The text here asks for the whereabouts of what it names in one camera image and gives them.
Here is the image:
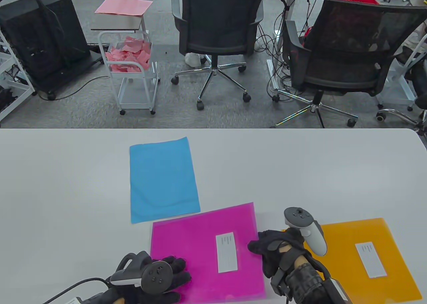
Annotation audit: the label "chrome chair base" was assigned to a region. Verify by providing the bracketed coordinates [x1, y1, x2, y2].
[376, 108, 427, 132]

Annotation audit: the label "white metal rack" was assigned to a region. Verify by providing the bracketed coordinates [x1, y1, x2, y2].
[0, 27, 36, 122]

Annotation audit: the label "magenta plastic folder white label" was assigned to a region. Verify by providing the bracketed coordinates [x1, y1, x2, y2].
[150, 202, 267, 304]

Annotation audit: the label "small grey side table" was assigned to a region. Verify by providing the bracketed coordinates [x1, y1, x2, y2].
[91, 13, 147, 33]

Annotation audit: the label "orange plastic folder white label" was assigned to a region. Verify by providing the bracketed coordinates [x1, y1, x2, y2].
[304, 218, 423, 303]

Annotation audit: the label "aluminium profile bars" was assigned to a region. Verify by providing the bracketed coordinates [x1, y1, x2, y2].
[266, 59, 281, 95]

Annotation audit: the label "person's left forearm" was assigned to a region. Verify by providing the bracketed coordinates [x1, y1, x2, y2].
[77, 291, 127, 304]

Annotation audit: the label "person's right forearm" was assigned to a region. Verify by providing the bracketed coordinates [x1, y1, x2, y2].
[286, 255, 351, 304]

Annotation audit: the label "dark grey hand-mounted controller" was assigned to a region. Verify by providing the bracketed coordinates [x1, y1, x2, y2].
[110, 251, 174, 294]

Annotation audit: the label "light grey hand-mounted controller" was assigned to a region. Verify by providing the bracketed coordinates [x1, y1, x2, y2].
[284, 207, 328, 257]

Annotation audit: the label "pile of pink paper scraps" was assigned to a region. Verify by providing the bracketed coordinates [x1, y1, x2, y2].
[105, 36, 152, 74]

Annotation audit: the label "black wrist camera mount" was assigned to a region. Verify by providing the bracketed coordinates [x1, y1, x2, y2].
[270, 251, 296, 299]

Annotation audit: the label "bundle of black cables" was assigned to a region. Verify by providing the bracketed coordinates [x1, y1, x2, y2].
[260, 0, 321, 98]

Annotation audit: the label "pink paper sheets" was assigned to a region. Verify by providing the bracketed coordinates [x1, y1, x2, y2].
[95, 0, 154, 17]

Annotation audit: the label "black floor power cable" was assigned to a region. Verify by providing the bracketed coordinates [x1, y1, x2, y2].
[37, 75, 110, 101]

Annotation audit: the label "white wire rolling cart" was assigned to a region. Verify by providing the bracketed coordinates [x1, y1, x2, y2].
[98, 31, 161, 116]

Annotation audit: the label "person's right hand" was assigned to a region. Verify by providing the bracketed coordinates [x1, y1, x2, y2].
[248, 229, 306, 278]

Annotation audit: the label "person's left hand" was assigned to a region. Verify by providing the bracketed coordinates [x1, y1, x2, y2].
[125, 256, 192, 304]

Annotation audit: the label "white metal frame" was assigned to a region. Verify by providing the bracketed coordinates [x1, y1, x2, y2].
[376, 33, 427, 112]

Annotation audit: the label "black mesh office chair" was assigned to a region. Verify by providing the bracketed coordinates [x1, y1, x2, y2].
[171, 0, 269, 111]
[272, 0, 427, 128]

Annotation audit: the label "black glove cable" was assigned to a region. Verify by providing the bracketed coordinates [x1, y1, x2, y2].
[42, 277, 111, 304]

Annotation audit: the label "black computer tower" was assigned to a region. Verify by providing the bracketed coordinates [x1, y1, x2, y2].
[0, 0, 104, 100]

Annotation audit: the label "white shoe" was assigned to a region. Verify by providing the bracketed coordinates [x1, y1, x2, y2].
[184, 52, 207, 66]

